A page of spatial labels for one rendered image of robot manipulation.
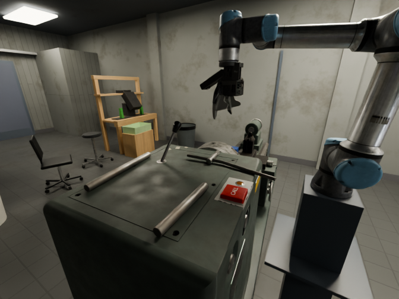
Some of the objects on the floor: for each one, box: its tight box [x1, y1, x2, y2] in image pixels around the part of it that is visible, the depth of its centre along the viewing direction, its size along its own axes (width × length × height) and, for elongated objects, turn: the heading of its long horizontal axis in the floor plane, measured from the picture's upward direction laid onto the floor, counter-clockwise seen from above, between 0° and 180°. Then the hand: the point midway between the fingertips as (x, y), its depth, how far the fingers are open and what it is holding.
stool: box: [81, 132, 113, 168], centre depth 367 cm, size 56×59×63 cm
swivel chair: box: [29, 135, 83, 193], centre depth 283 cm, size 53×53×83 cm
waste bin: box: [176, 123, 196, 148], centre depth 447 cm, size 49×49×62 cm
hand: (221, 116), depth 75 cm, fingers open, 14 cm apart
